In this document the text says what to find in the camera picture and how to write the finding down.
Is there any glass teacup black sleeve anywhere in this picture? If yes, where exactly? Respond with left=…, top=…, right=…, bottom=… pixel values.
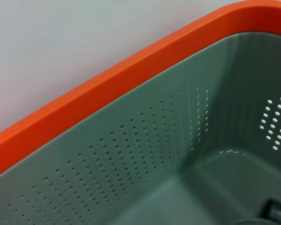
left=234, top=198, right=281, bottom=225

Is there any grey-green perforated storage bin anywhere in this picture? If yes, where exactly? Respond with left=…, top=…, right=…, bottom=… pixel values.
left=0, top=30, right=281, bottom=225

